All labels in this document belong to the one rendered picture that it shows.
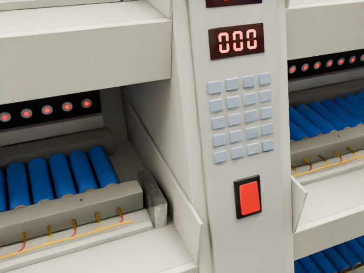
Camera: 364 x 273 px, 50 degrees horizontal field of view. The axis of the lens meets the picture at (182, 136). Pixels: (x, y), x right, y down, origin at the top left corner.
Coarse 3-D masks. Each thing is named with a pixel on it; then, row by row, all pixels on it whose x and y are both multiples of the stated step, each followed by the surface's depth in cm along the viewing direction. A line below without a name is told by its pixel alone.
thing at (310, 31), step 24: (288, 0) 30; (312, 0) 32; (336, 0) 32; (360, 0) 33; (288, 24) 31; (312, 24) 32; (336, 24) 33; (360, 24) 34; (288, 48) 32; (312, 48) 33; (336, 48) 34; (360, 48) 36
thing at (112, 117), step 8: (352, 80) 60; (112, 88) 46; (312, 88) 57; (104, 96) 46; (112, 96) 46; (120, 96) 47; (104, 104) 46; (112, 104) 47; (120, 104) 47; (104, 112) 46; (112, 112) 47; (120, 112) 47; (104, 120) 47; (112, 120) 47; (120, 120) 47; (96, 128) 46; (112, 128) 47; (120, 128) 48; (56, 136) 45; (120, 136) 48; (16, 144) 43
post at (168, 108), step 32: (192, 64) 28; (128, 96) 43; (160, 96) 33; (192, 96) 28; (128, 128) 47; (160, 128) 34; (192, 128) 29; (288, 128) 32; (192, 160) 30; (288, 160) 33; (192, 192) 30; (288, 192) 34; (288, 224) 35; (288, 256) 35
